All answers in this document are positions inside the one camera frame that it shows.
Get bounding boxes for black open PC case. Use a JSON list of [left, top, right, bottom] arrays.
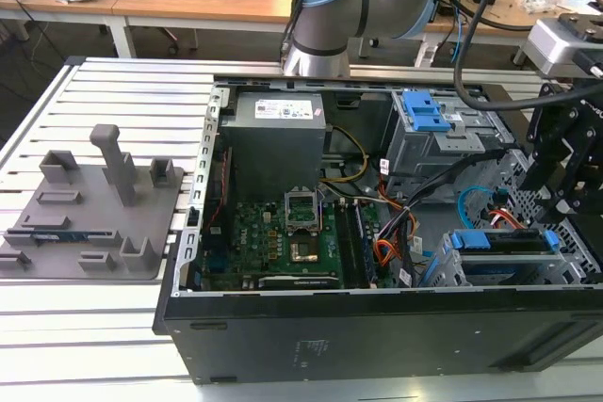
[[151, 72, 603, 385]]

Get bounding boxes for silver metal drive cage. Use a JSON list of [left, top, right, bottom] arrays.
[[384, 89, 513, 178]]

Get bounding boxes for black wire bundle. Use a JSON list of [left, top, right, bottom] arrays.
[[394, 145, 517, 288]]

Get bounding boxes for hard disk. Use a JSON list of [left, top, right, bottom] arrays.
[[449, 226, 561, 253]]

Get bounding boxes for grey parts rack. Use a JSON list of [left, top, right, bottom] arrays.
[[0, 122, 186, 281]]

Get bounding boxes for green Dell motherboard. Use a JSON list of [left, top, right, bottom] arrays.
[[191, 195, 378, 291]]

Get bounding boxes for CPU socket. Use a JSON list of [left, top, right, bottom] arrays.
[[284, 187, 322, 234]]

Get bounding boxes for black RAM slots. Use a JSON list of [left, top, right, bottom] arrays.
[[334, 200, 377, 289]]

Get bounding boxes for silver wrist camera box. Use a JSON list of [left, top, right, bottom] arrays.
[[526, 18, 603, 79]]

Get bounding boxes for blue drive cage latch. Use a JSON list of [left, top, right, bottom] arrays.
[[401, 89, 449, 134]]

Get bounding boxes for dark square chipset chip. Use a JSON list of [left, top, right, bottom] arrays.
[[288, 240, 322, 265]]

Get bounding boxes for RAM stick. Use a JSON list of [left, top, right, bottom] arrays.
[[5, 230, 115, 242]]

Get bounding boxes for orange red wire bundle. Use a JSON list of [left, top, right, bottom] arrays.
[[373, 211, 419, 277]]

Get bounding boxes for black graphics card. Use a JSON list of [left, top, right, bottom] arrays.
[[257, 273, 341, 291]]

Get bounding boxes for blue flat disk wire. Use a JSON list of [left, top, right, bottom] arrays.
[[458, 184, 509, 230]]

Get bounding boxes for grey power supply unit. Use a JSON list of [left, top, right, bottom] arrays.
[[220, 90, 327, 192]]

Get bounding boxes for yellow power wire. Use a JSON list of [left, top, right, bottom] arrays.
[[319, 124, 369, 185]]

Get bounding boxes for wooden desk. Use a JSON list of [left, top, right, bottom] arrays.
[[0, 0, 603, 60]]

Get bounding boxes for silver disk bay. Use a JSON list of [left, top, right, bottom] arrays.
[[435, 231, 588, 288]]

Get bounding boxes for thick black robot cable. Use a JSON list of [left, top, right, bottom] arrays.
[[452, 0, 546, 112]]

